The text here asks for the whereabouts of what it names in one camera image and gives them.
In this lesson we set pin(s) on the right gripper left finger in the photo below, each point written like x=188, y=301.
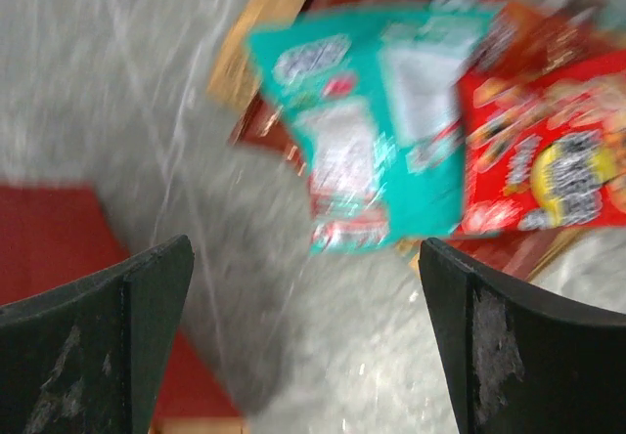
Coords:
x=89, y=356

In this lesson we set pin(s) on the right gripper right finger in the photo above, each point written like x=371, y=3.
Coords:
x=518, y=358

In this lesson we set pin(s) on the red paper bag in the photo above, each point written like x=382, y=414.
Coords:
x=54, y=236

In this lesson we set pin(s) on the red yellow snack packet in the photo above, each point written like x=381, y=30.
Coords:
x=547, y=153

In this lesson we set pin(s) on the teal snack packet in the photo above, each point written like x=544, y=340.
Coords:
x=369, y=94

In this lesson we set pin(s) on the gold teal chips bag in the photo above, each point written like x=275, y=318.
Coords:
x=364, y=93

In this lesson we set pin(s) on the red Doritos nacho bag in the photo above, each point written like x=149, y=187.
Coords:
x=531, y=36

